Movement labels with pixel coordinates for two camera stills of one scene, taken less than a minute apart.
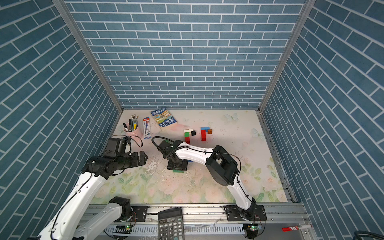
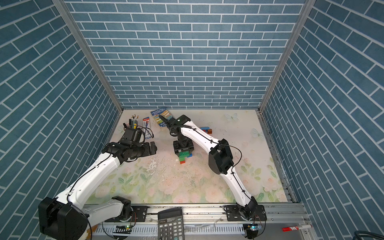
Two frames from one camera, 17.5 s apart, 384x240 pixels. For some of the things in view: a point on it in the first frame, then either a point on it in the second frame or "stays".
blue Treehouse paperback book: (163, 117) stays
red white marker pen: (296, 228) stays
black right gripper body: (178, 166) to (183, 145)
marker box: (146, 128) stays
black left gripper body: (132, 160) to (144, 149)
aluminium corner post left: (89, 52) stays
